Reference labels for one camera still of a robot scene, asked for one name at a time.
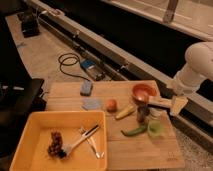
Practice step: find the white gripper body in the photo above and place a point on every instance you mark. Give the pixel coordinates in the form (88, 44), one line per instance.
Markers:
(177, 104)

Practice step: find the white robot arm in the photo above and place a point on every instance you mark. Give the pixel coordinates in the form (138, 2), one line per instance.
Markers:
(198, 68)

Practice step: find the wooden block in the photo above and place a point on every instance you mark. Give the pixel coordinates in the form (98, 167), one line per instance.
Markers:
(158, 101)

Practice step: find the green plastic cup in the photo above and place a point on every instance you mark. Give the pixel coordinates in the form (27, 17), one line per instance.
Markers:
(154, 128)

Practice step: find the dark spice jar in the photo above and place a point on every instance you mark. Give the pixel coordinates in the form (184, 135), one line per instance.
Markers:
(142, 112)

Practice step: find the red bowl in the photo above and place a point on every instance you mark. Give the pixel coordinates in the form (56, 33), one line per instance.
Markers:
(142, 92)

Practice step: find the green chili pepper toy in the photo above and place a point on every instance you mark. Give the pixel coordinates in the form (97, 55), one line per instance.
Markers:
(135, 131)

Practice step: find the wooden cutting board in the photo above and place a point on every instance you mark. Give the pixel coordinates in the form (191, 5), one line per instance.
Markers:
(124, 153)

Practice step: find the orange fruit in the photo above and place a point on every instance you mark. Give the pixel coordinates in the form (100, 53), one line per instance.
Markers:
(111, 105)

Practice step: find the blue metal box device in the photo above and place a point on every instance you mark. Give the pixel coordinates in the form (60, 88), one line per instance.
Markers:
(92, 69)

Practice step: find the blue cloth piece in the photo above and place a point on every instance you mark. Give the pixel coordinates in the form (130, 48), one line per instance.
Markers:
(91, 104)

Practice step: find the metal fork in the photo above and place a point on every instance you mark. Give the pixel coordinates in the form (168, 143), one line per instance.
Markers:
(92, 144)

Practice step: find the bunch of dark grapes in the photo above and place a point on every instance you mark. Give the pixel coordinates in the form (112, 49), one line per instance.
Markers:
(55, 148)

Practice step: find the yellow plastic bin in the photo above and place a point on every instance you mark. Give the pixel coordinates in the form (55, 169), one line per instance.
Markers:
(32, 155)

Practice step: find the black chair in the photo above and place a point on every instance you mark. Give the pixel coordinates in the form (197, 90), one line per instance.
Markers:
(15, 107)

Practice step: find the black box device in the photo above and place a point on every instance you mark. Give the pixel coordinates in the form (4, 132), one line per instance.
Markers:
(29, 25)

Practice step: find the long metal rail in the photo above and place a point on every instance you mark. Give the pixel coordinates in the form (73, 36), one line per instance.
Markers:
(198, 105)

